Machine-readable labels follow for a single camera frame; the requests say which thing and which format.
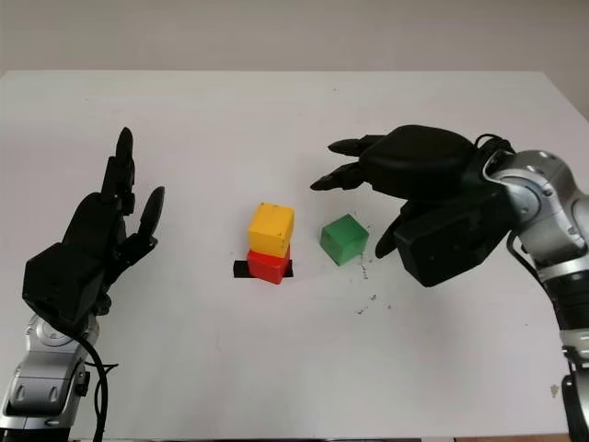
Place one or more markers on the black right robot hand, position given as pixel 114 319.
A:
pixel 419 161

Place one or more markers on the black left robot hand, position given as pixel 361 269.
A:
pixel 99 225

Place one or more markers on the green wooden cube block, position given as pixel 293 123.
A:
pixel 343 239

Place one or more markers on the yellow wooden cube block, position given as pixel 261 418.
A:
pixel 269 228

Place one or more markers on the red wooden cube block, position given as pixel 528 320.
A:
pixel 267 269

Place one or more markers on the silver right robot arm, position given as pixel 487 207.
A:
pixel 547 207

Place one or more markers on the black tape strip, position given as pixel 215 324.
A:
pixel 240 269

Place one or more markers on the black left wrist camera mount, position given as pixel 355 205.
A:
pixel 60 281

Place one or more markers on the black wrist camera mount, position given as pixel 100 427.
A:
pixel 60 281
pixel 451 248

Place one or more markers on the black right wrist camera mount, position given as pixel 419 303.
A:
pixel 451 248

